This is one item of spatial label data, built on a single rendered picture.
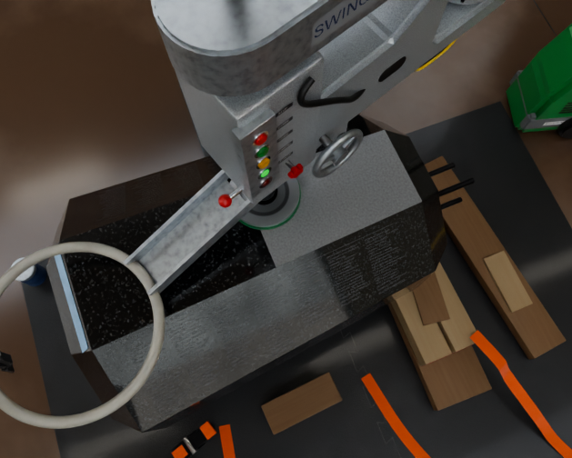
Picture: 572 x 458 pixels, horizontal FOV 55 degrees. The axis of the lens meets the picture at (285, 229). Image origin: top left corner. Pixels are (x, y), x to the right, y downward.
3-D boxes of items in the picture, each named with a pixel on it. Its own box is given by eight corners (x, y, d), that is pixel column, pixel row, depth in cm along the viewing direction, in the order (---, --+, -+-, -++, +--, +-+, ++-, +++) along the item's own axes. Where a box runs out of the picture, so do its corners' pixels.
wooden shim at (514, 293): (482, 259, 236) (483, 258, 235) (502, 251, 237) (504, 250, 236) (510, 313, 229) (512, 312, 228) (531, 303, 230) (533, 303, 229)
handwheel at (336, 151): (336, 125, 138) (340, 94, 123) (362, 153, 135) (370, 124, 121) (289, 160, 135) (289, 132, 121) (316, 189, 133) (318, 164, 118)
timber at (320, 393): (275, 433, 222) (273, 434, 210) (262, 405, 225) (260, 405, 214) (340, 400, 225) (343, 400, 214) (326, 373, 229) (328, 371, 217)
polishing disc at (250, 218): (266, 147, 168) (266, 145, 166) (314, 194, 163) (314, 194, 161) (214, 192, 163) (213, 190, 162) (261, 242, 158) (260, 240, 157)
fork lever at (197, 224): (306, 84, 148) (302, 76, 143) (354, 133, 143) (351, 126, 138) (125, 253, 154) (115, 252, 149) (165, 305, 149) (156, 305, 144)
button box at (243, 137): (272, 169, 123) (266, 103, 96) (280, 178, 122) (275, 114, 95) (244, 191, 121) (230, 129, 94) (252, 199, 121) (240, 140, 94)
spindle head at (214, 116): (308, 70, 146) (315, -67, 103) (364, 126, 140) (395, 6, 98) (201, 149, 139) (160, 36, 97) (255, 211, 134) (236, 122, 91)
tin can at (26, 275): (25, 288, 241) (10, 283, 229) (24, 267, 244) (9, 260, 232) (47, 283, 242) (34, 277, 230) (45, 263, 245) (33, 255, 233)
